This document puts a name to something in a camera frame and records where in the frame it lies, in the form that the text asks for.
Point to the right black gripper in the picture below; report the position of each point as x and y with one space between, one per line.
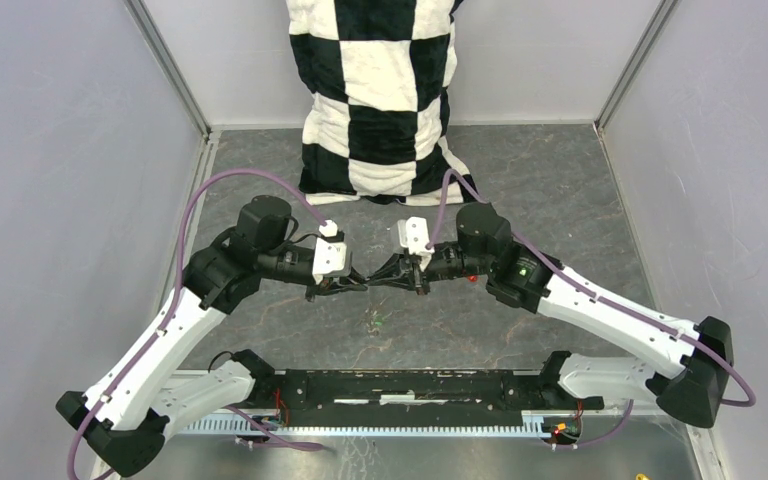
393 267

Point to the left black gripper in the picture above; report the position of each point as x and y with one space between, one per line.
333 284

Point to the large metal keyring plate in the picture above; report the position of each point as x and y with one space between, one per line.
375 300

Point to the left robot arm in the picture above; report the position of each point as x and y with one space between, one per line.
126 418

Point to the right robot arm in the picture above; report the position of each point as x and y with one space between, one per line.
681 366

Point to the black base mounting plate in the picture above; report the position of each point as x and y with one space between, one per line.
411 398

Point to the black white checkered blanket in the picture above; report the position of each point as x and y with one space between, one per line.
378 73

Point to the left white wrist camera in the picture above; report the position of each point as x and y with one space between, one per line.
332 256

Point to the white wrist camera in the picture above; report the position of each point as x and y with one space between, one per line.
411 237
332 256

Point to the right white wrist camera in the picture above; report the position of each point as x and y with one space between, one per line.
411 237

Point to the aluminium frame rail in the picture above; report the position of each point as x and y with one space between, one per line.
690 397

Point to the grey slotted cable duct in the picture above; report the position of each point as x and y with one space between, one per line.
231 424

